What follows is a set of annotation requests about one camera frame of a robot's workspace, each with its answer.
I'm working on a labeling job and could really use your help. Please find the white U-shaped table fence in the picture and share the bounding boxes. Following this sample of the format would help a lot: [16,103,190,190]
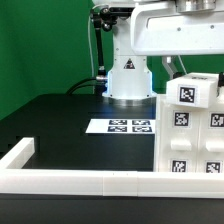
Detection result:
[0,137,224,199]

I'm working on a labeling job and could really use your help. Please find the white box with tags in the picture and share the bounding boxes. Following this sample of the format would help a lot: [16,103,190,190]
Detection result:
[166,73,219,108]

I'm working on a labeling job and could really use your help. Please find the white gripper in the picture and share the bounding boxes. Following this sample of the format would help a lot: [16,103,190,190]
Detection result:
[130,0,224,79]

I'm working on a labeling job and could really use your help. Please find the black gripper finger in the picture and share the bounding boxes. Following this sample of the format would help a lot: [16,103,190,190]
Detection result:
[217,72,224,96]

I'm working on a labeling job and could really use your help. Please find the black cables at base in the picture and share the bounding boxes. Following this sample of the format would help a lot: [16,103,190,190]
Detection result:
[65,77,108,96]

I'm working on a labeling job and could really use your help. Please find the black camera on mount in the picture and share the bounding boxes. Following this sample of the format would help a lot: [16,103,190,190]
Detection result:
[90,1,134,83]

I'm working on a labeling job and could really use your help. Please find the white sheet with four tags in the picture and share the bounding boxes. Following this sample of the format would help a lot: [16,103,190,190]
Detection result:
[86,119,155,134]

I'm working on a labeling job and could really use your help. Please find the white cabinet body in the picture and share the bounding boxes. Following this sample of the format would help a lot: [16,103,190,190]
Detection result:
[154,95,224,174]

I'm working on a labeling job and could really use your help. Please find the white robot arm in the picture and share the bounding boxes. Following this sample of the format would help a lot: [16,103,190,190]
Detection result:
[130,0,224,77]

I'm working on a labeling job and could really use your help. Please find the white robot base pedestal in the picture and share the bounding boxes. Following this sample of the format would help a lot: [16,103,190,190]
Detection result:
[91,0,157,108]

